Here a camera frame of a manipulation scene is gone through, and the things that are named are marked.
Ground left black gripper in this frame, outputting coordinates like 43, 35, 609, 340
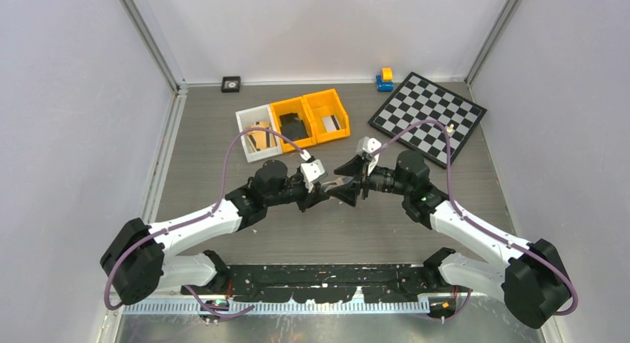
265, 174, 328, 212

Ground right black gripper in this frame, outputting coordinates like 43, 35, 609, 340
328, 153, 412, 207

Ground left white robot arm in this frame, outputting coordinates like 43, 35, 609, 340
100, 160, 347, 310

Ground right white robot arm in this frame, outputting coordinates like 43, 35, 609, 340
325, 150, 577, 329

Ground white striped card in bin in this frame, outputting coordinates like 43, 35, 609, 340
322, 114, 343, 133

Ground black cards in orange bin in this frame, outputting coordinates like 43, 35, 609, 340
279, 113, 308, 142

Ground gold cards in white bin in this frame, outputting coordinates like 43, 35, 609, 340
246, 121, 276, 152

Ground right orange plastic bin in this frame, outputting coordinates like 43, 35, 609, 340
304, 88, 351, 144

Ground orange plastic bin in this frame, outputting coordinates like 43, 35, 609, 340
304, 88, 351, 144
270, 96, 317, 148

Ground middle orange plastic bin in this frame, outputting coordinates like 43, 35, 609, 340
270, 96, 317, 148

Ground white plastic bin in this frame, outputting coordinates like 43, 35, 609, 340
236, 104, 282, 163

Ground blue yellow toy car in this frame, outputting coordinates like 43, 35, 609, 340
375, 68, 394, 92

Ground black white chessboard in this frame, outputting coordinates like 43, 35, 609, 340
368, 72, 487, 168

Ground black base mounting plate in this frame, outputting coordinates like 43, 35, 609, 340
179, 263, 458, 305

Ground small black square box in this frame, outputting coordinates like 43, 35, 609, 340
221, 76, 241, 93

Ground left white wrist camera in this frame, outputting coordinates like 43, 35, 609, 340
299, 150, 326, 193

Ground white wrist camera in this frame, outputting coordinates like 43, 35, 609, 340
299, 150, 326, 193
357, 137, 382, 159

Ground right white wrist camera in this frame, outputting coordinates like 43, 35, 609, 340
357, 137, 382, 159

